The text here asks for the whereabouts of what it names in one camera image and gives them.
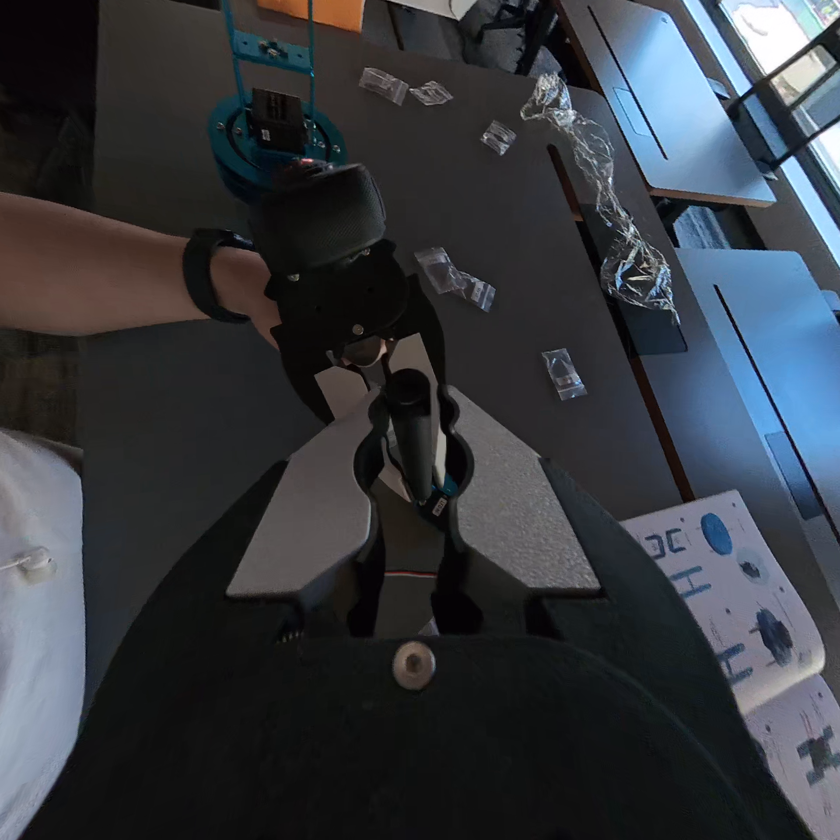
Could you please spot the pile of clear plastic wrap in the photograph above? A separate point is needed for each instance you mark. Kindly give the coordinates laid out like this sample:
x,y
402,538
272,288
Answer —
x,y
636,275

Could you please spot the black screwdriver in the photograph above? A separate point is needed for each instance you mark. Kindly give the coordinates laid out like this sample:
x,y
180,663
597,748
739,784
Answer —
x,y
417,446

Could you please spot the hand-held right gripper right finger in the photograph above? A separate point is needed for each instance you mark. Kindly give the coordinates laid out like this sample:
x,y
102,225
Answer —
x,y
525,525

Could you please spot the black servo motor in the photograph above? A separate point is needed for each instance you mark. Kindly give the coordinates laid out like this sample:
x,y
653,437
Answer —
x,y
438,518

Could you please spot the orange cardboard sheet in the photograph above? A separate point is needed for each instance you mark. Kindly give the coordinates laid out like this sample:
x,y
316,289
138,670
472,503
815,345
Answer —
x,y
308,13

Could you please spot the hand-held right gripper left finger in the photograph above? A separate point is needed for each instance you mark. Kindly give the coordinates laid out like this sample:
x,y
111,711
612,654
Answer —
x,y
308,525

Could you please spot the group of small clear bags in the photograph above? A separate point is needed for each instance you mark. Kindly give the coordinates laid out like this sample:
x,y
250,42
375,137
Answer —
x,y
564,377

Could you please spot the black mesh office chair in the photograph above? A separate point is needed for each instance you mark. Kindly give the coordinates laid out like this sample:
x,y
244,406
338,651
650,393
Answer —
x,y
754,124

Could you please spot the large glass window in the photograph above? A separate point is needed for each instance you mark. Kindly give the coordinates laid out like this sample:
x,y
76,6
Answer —
x,y
774,19

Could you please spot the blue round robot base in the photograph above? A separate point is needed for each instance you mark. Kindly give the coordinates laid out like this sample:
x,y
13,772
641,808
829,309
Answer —
x,y
229,151

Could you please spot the white open box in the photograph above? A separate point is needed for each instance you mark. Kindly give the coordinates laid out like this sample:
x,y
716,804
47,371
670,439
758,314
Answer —
x,y
426,6

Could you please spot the person's left forearm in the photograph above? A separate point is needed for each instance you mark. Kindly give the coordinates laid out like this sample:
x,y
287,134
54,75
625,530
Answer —
x,y
85,269

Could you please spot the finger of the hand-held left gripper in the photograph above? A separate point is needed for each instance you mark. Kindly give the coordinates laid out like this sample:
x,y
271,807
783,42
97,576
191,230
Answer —
x,y
413,351
341,390

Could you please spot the white printed instruction manual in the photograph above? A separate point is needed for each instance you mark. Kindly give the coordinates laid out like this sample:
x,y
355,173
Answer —
x,y
774,590

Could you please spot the dark brown desk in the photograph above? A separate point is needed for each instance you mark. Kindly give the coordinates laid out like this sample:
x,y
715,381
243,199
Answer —
x,y
197,426

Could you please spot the person's left hand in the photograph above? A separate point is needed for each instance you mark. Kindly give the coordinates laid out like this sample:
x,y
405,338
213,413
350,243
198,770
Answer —
x,y
246,289

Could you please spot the grey office table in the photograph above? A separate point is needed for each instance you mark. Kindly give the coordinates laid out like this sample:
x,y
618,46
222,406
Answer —
x,y
689,131
787,315

